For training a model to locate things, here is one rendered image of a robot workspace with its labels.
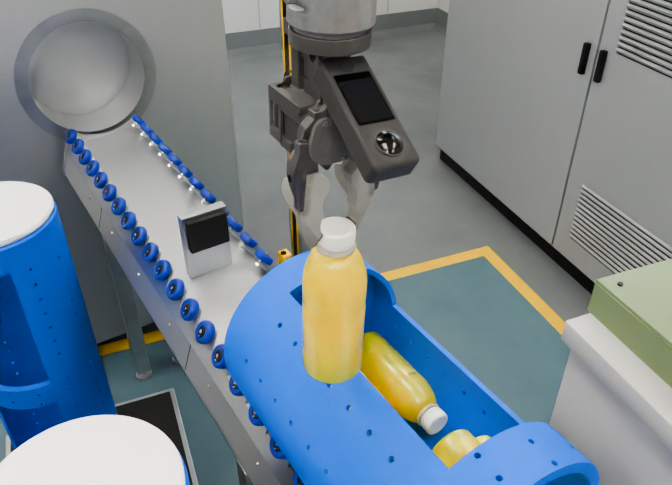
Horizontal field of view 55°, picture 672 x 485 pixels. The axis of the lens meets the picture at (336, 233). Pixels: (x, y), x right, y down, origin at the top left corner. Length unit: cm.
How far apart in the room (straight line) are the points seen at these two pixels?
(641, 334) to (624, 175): 169
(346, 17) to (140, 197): 129
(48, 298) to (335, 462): 97
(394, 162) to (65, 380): 136
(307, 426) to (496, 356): 182
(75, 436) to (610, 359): 77
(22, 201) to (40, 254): 14
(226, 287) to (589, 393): 75
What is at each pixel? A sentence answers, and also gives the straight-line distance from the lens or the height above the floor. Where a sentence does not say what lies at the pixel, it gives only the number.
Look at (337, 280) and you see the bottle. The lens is 65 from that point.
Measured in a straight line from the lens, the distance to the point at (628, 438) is 105.
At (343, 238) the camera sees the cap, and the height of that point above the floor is 145.
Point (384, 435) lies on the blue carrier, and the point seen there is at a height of 121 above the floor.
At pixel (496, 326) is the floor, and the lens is 274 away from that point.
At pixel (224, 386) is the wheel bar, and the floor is 92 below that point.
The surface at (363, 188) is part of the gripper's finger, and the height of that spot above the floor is 149.
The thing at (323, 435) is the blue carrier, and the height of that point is 117.
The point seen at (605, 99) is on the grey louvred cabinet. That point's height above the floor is 84.
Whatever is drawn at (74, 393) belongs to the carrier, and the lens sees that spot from 181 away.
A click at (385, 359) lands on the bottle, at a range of 104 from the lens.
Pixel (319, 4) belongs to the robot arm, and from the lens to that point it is 53.
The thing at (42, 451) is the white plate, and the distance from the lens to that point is 106.
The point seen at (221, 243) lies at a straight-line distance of 141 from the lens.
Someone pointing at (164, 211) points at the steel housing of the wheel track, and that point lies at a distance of 169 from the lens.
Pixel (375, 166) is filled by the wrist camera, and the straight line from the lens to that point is 51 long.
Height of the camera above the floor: 182
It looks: 35 degrees down
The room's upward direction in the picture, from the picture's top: straight up
